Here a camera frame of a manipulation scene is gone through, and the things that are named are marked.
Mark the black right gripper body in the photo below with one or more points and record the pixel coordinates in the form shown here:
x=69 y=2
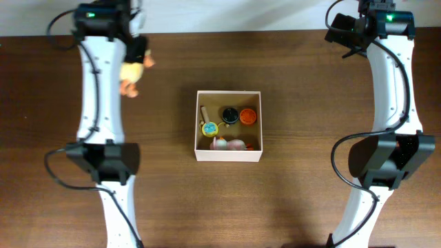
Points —
x=358 y=49

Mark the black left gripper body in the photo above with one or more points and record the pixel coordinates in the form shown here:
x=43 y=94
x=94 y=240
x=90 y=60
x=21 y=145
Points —
x=142 y=52

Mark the yellow plush duck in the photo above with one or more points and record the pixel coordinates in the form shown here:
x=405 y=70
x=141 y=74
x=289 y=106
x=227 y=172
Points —
x=132 y=72

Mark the yellow rattle drum toy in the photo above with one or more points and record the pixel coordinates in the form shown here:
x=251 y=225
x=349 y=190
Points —
x=209 y=128

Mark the black round disc toy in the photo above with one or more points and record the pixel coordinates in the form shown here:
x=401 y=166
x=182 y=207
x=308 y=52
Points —
x=230 y=115

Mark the white duck toy pink hat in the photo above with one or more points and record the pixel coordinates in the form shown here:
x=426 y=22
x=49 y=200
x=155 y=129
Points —
x=232 y=145

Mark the orange round disc toy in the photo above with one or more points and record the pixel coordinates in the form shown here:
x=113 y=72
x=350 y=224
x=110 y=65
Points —
x=248 y=116

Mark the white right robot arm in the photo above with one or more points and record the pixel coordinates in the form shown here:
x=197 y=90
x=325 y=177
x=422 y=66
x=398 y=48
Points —
x=396 y=146

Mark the pink square wooden box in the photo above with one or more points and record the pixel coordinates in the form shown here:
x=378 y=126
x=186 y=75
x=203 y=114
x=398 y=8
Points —
x=215 y=102

